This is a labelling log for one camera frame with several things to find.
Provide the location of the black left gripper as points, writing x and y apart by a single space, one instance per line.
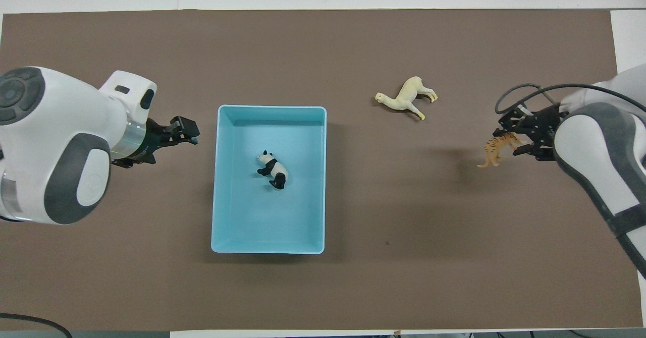
149 136

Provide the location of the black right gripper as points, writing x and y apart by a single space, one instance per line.
542 128

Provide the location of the orange striped tiger toy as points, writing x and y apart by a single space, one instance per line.
497 149

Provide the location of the black and white panda toy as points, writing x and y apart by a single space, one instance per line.
273 169

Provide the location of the cream llama toy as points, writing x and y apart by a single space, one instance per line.
406 98

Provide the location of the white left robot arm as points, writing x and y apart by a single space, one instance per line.
60 141

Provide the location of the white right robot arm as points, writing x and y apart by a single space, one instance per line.
600 146

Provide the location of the light blue plastic storage box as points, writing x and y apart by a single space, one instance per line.
272 217

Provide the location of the brown paper table mat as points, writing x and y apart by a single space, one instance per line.
404 227

